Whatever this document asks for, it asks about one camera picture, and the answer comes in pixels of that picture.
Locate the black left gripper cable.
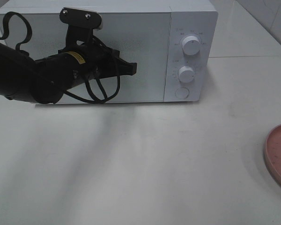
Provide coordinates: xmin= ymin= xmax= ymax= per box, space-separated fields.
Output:
xmin=0 ymin=11 xmax=121 ymax=104

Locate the round white door button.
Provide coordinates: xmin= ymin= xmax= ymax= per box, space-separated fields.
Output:
xmin=175 ymin=88 xmax=189 ymax=99

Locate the white microwave knob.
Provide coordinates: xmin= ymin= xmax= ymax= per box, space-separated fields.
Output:
xmin=182 ymin=34 xmax=201 ymax=56
xmin=178 ymin=66 xmax=195 ymax=83

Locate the white microwave oven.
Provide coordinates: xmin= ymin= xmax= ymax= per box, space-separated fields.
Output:
xmin=0 ymin=0 xmax=218 ymax=102

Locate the pink round plate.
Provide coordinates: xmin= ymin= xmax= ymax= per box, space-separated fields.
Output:
xmin=264 ymin=124 xmax=281 ymax=186

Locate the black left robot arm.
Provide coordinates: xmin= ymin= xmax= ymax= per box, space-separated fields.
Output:
xmin=0 ymin=37 xmax=137 ymax=104

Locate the white microwave door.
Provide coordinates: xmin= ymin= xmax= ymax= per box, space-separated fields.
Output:
xmin=0 ymin=13 xmax=173 ymax=105

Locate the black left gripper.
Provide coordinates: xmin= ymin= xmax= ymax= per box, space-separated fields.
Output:
xmin=58 ymin=25 xmax=137 ymax=87

